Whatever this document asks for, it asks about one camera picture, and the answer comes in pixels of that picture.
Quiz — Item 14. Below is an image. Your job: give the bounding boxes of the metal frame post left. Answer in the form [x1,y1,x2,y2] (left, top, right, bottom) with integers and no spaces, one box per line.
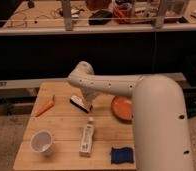
[61,0,73,31]

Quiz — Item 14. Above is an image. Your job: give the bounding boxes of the black and white eraser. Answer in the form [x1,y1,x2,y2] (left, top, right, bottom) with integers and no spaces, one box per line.
[70,95,92,113]

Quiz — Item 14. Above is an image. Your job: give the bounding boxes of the black bag on bench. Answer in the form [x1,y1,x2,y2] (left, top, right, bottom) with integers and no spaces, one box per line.
[88,10,112,25]

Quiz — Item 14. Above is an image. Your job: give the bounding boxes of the white glue bottle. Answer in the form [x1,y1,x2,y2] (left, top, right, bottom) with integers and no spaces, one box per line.
[79,117,95,157]

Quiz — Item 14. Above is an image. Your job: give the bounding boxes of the metal frame post right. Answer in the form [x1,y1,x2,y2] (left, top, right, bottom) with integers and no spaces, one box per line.
[154,0,167,29]

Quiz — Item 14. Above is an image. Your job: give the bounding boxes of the blue sponge cloth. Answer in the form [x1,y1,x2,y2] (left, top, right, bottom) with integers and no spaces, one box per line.
[110,147,134,164]

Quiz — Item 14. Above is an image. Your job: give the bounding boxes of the red box on bench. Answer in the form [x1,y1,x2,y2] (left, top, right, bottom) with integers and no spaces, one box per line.
[113,3,133,24]

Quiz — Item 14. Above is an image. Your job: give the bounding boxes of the metal frame post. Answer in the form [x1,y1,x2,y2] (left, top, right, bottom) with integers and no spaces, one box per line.
[61,0,73,31]
[154,0,167,29]

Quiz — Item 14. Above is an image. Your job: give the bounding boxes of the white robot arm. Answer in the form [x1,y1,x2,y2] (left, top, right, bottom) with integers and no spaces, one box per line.
[67,61,194,171]

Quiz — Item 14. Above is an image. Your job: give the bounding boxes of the orange toy carrot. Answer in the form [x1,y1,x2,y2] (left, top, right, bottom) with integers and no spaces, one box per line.
[35,96,55,117]

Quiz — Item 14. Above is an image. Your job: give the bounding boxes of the long wooden workbench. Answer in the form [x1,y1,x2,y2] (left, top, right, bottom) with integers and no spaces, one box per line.
[0,0,196,35]

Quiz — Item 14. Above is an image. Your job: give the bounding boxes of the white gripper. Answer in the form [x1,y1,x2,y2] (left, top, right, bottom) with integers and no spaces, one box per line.
[81,87,100,103]

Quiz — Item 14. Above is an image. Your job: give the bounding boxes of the orange plate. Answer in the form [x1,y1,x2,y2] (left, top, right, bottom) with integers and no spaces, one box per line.
[111,96,132,122]

